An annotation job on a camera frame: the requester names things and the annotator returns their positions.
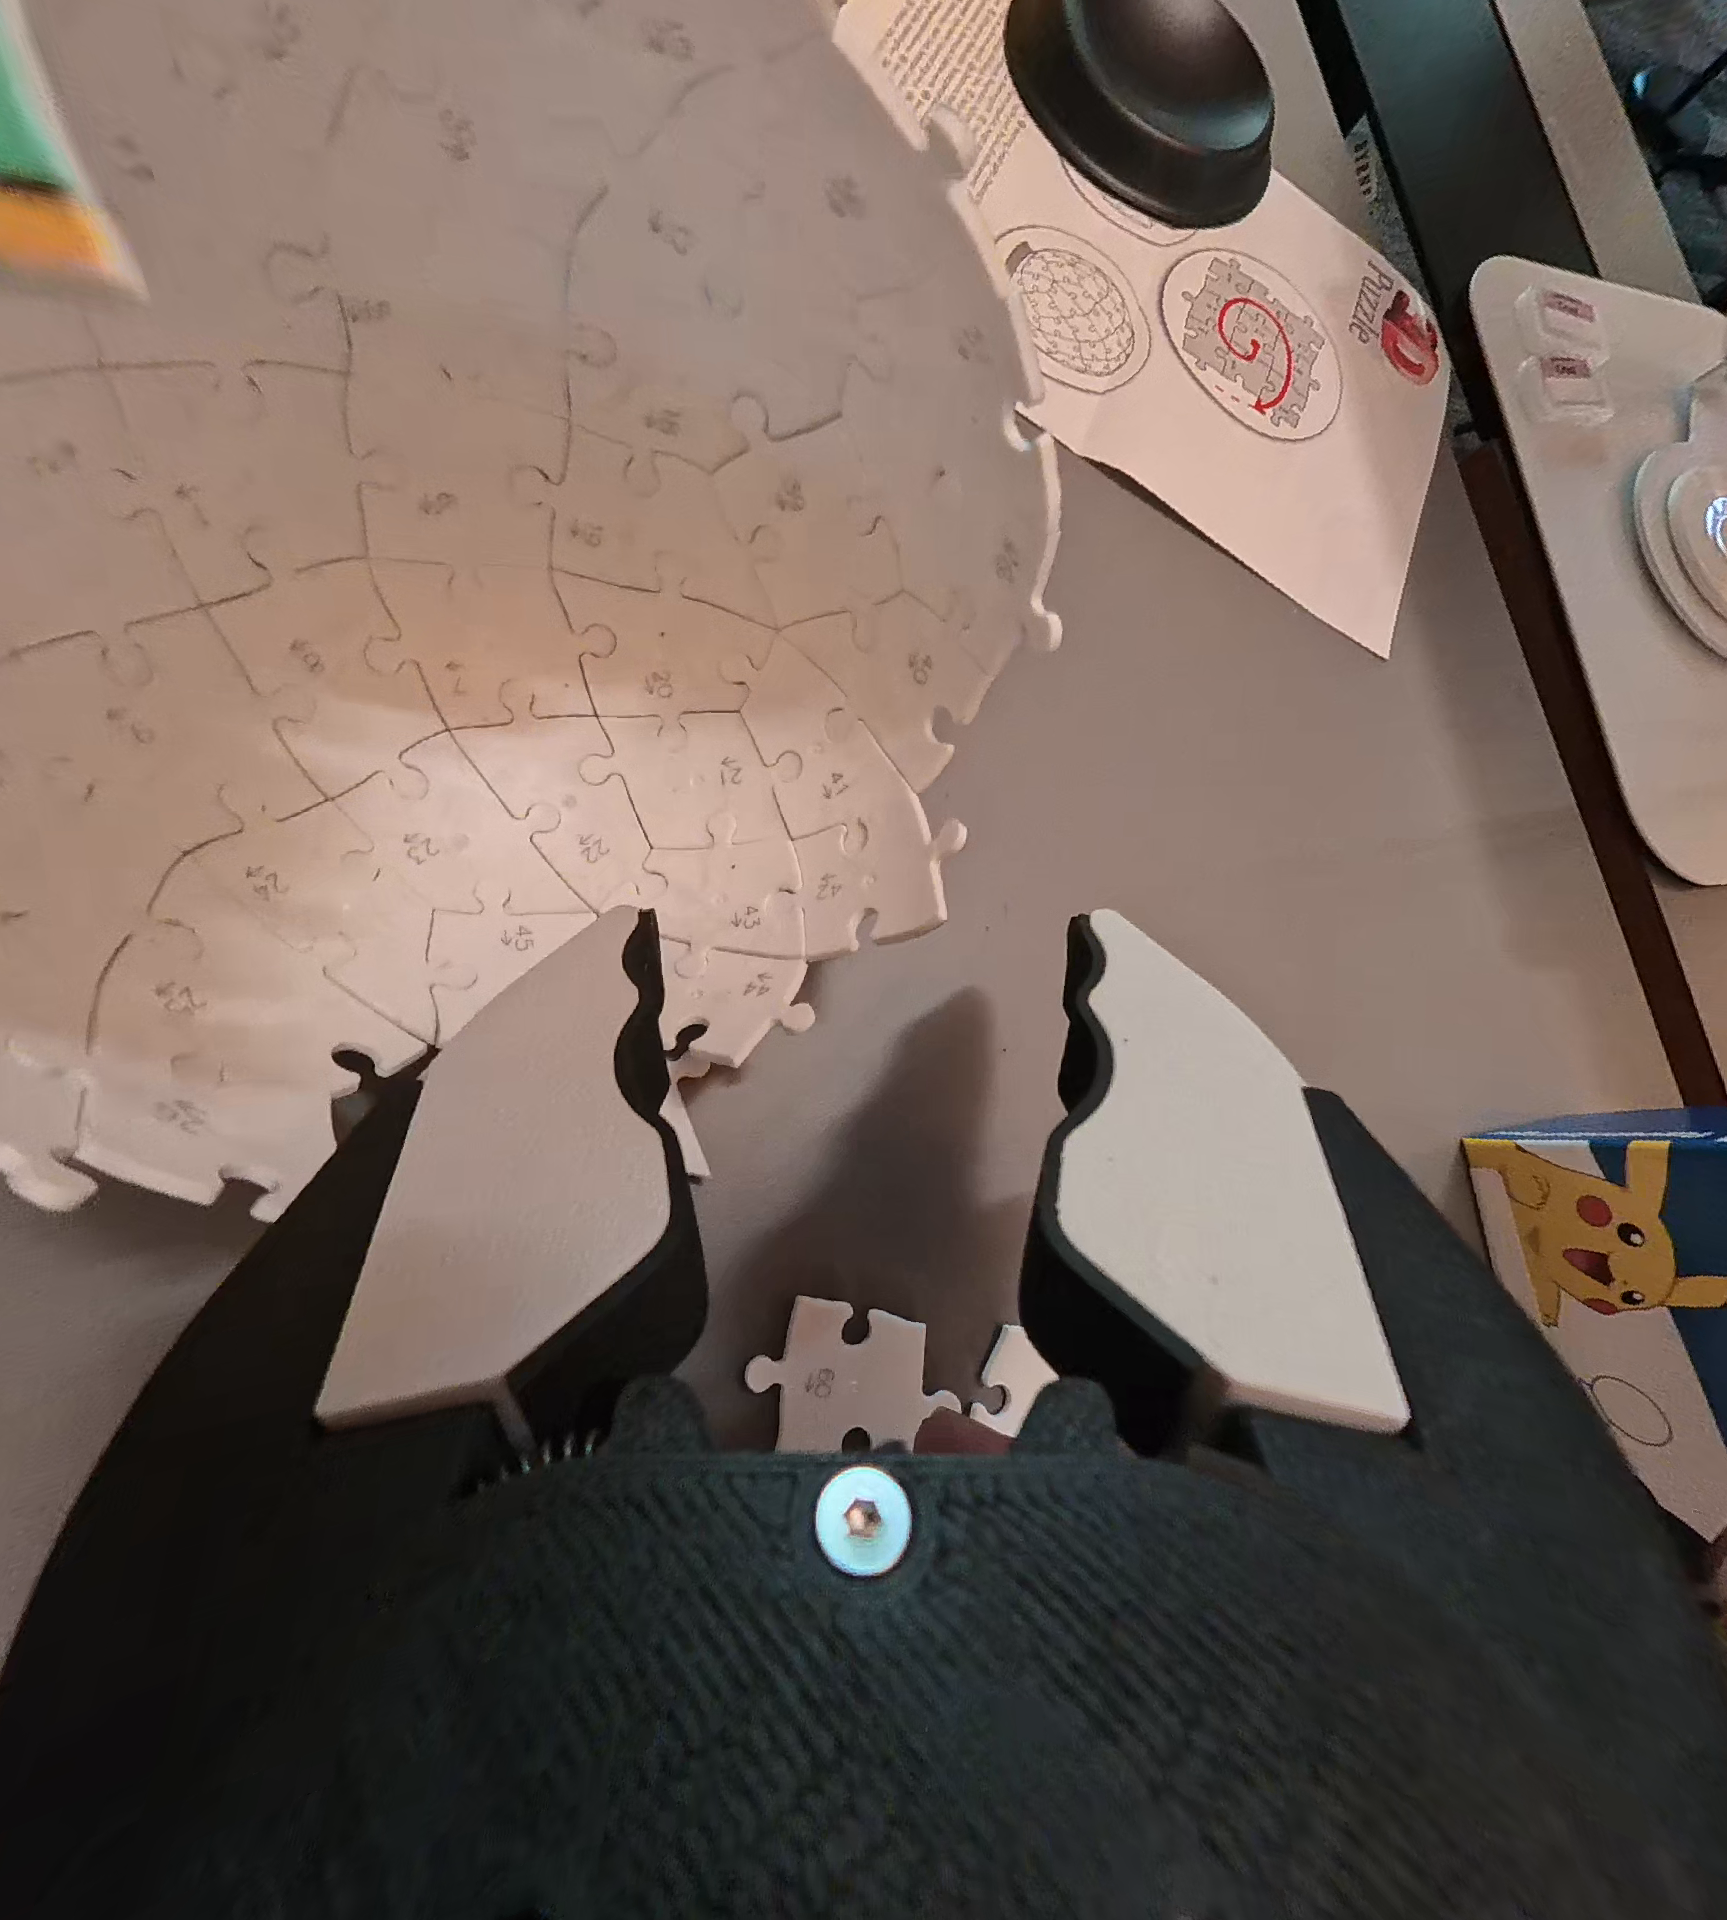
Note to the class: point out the pile of white puzzle pieces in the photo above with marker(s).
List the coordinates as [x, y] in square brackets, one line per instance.
[842, 1380]

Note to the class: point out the small clear plastic tab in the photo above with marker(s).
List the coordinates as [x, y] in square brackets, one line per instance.
[1564, 377]
[1551, 315]

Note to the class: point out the colourful puzzle ball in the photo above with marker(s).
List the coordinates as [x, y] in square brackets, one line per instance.
[427, 600]

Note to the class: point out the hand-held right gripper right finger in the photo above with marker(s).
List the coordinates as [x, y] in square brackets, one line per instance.
[1207, 1200]

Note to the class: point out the blue printed puzzle box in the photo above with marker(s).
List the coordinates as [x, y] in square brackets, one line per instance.
[1568, 1244]

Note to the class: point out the black round ball stand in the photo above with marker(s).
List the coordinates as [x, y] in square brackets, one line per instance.
[1139, 105]

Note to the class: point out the black flat pad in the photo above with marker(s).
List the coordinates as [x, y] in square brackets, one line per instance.
[1434, 118]

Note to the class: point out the puzzle instruction leaflet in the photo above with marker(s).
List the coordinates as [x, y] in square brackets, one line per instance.
[1252, 451]

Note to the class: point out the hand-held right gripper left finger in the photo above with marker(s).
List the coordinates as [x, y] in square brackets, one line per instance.
[500, 1200]

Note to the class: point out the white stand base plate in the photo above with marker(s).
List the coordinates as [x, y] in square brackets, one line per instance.
[1597, 630]

